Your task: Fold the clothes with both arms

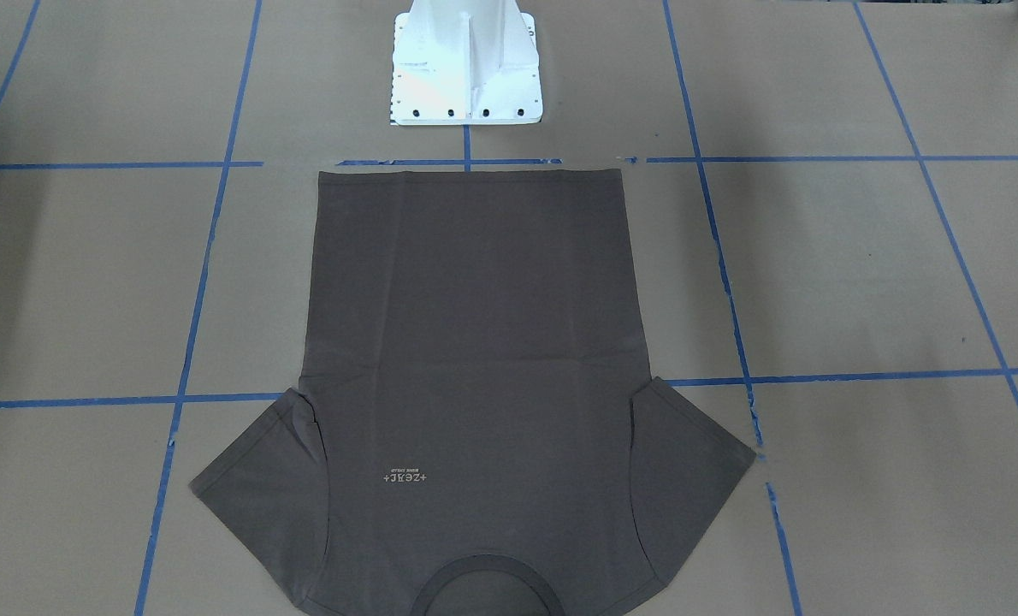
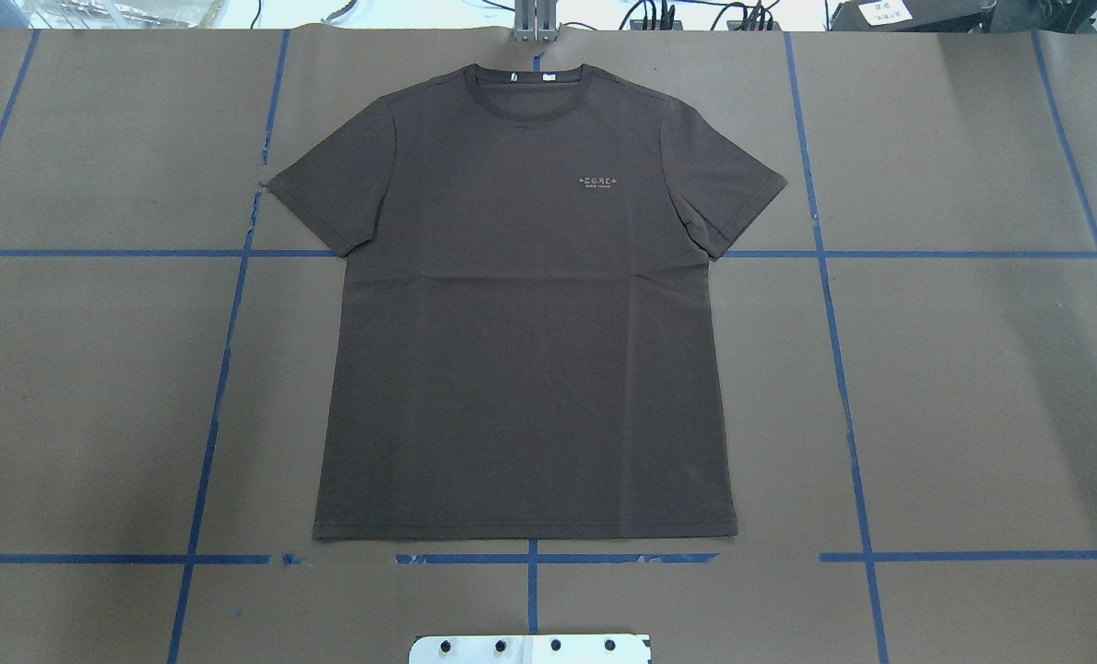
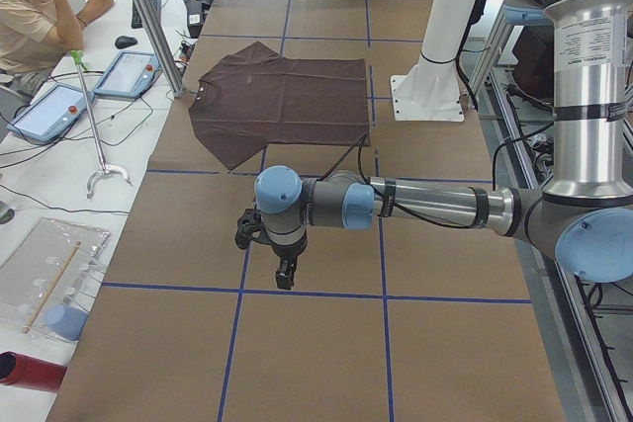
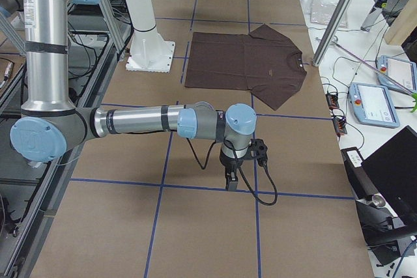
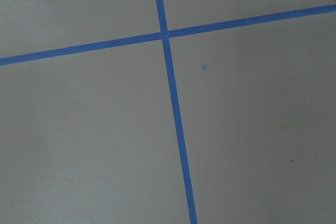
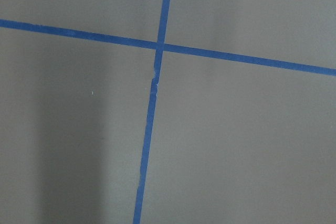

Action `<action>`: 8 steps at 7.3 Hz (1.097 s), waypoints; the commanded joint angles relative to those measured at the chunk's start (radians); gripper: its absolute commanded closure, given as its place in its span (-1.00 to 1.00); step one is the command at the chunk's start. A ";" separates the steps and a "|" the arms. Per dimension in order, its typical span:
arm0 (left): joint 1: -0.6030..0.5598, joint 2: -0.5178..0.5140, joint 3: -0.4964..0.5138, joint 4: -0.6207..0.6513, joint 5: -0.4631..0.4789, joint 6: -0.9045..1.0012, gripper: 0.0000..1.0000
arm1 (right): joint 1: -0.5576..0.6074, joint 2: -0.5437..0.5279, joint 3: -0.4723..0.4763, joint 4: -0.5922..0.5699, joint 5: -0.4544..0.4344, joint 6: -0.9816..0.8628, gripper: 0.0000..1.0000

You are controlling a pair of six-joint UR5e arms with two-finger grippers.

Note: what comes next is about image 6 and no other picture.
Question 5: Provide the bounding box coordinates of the brown paper table cover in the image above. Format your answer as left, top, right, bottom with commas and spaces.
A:
1, 0, 335, 223

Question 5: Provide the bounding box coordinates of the blue tape grid line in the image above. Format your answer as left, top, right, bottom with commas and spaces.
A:
132, 0, 171, 223

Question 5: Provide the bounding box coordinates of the blue tape cross line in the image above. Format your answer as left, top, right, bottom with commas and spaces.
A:
1, 19, 335, 76

